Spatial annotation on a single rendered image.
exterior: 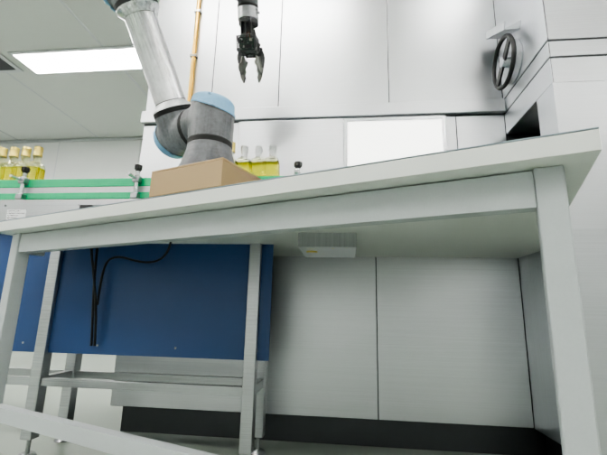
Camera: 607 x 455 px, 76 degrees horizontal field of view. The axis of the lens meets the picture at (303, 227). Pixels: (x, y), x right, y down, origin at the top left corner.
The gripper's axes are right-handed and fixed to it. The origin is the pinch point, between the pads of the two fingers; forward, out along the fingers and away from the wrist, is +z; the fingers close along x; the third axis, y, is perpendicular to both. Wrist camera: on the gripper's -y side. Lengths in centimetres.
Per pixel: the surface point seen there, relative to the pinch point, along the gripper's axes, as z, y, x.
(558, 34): -9, 3, 106
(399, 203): 42, 78, 46
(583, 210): 48, 24, 106
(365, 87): -3, -34, 44
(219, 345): 92, 31, -6
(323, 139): 20.8, -22.3, 25.5
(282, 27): -35, -45, 5
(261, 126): 14.3, -24.3, -2.4
